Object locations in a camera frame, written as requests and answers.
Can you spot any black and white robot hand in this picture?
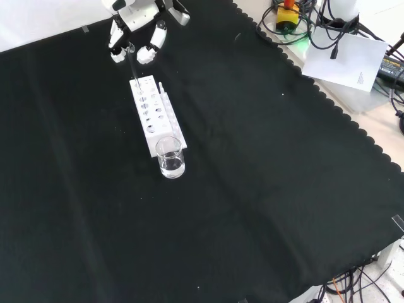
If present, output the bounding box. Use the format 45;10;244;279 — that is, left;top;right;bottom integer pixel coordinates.
101;0;191;65

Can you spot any clear glass rod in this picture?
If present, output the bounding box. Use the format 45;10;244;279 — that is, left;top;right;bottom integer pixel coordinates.
126;46;141;89

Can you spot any white test tube rack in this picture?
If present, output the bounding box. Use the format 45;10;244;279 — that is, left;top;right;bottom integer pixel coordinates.
129;74;188;158

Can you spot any small clear glass beaker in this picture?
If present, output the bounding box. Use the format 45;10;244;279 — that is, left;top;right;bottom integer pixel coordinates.
155;136;186;179

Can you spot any yellow stop button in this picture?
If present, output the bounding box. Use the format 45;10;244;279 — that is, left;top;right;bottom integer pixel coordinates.
275;0;300;34

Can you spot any black bench cloth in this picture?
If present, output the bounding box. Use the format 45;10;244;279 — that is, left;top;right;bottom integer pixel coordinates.
0;0;404;303

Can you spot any white paper sheet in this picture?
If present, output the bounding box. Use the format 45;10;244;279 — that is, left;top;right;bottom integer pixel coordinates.
301;27;389;93

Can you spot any pale board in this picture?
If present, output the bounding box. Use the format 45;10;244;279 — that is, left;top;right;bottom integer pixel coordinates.
311;77;394;115

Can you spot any black power adapter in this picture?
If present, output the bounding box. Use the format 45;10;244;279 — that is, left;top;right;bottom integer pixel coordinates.
376;53;404;90

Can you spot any black cable with plug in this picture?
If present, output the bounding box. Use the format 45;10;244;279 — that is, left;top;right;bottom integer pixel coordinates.
315;18;352;61

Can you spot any black floor cable bundle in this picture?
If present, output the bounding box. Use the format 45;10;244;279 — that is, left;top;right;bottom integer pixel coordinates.
315;258;404;303

